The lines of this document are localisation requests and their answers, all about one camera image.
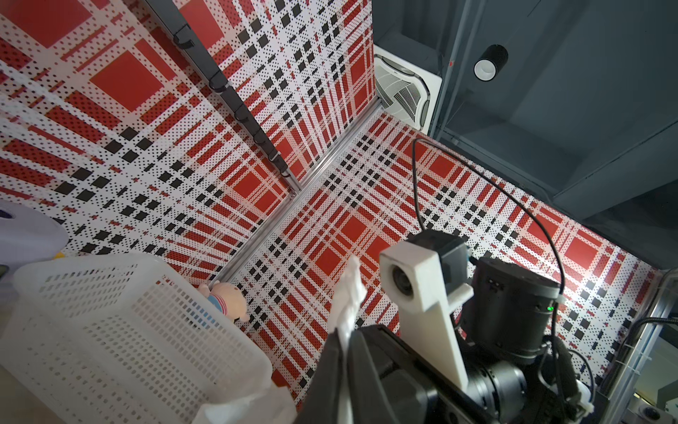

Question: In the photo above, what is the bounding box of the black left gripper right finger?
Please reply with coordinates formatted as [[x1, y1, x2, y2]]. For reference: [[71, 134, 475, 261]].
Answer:
[[345, 330, 392, 423]]

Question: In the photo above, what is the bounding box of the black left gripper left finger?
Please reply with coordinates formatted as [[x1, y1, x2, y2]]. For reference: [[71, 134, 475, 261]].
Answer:
[[294, 330, 344, 424]]

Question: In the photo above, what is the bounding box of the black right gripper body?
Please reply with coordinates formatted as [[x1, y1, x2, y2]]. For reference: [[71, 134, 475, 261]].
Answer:
[[360, 325, 508, 423]]

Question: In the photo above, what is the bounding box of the translucent white plastic bag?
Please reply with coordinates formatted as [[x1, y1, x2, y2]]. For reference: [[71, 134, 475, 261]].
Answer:
[[194, 256, 367, 423]]

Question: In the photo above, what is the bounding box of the white perforated plastic basket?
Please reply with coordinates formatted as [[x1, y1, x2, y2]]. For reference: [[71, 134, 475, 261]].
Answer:
[[1, 254, 272, 423]]

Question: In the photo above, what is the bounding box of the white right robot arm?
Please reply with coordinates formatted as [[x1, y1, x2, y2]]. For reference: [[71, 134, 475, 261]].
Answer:
[[360, 258, 595, 423]]

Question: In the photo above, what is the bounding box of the pink pig plush toy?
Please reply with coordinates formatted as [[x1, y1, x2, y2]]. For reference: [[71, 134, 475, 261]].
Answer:
[[198, 282, 250, 323]]

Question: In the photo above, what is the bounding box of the white ceiling air vent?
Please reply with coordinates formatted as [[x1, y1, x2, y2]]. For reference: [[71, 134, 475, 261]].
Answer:
[[374, 45, 442, 134]]

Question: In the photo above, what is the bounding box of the black ceiling spotlight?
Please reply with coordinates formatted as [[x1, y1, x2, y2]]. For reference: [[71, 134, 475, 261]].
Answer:
[[473, 44, 509, 82]]

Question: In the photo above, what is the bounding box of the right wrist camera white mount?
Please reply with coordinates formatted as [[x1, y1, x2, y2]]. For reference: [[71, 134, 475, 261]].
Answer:
[[380, 229, 473, 391]]

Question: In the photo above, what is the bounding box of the black right camera cable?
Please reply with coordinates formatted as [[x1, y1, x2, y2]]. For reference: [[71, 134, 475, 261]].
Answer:
[[411, 137, 568, 330]]

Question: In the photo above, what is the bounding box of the black wall hook rail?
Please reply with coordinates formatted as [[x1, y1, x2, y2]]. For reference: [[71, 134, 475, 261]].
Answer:
[[144, 0, 302, 194]]

